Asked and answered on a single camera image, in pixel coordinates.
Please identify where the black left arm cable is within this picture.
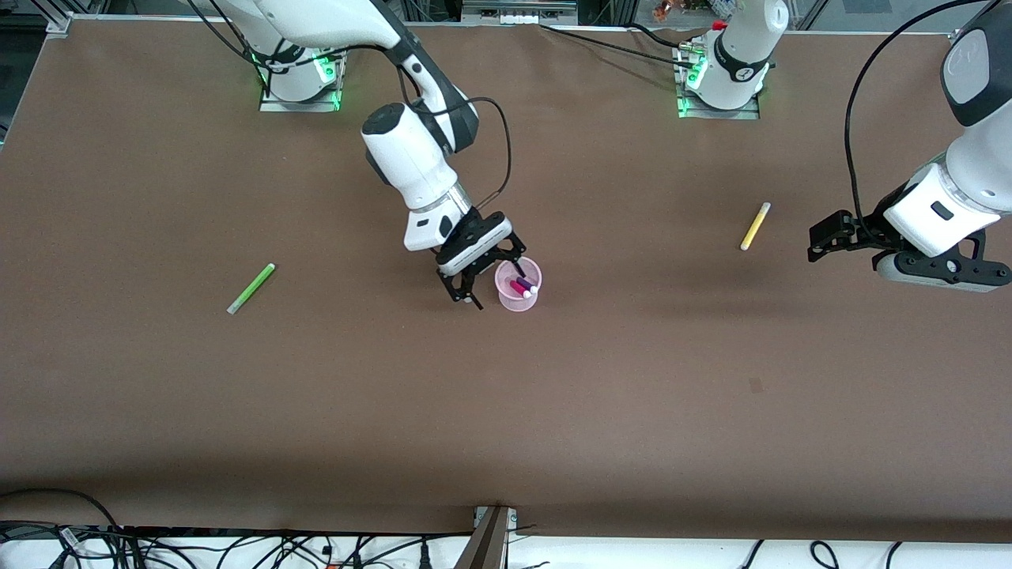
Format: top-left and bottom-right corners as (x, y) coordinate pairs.
(844, 0), (997, 239)

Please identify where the short curved black cable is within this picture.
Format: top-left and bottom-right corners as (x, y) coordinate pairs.
(629, 22), (690, 50)

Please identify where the black cable tangle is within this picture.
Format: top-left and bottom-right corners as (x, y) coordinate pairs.
(0, 522), (475, 569)

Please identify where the grey power strip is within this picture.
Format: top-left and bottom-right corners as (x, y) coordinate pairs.
(463, 0), (578, 24)

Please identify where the yellow marker pen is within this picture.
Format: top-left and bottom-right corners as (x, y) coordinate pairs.
(740, 202), (772, 251)

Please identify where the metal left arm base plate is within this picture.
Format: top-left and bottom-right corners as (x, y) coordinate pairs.
(678, 95), (761, 121)

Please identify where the pink pen holder cup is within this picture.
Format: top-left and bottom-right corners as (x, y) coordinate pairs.
(496, 257), (544, 313)

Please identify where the large black loop cable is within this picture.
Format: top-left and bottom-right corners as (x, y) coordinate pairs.
(0, 488), (119, 532)

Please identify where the green marker pen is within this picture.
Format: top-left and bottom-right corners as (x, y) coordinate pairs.
(227, 263), (276, 315)

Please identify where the long black table cable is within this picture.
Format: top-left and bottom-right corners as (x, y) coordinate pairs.
(538, 22), (700, 69)

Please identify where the aluminium frame rail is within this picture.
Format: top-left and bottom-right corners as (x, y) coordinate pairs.
(947, 0), (1012, 48)

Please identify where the brown table cover mat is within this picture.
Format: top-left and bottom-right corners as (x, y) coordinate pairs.
(0, 16), (1012, 543)

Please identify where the metal table bracket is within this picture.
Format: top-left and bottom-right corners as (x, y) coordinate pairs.
(455, 506), (519, 569)

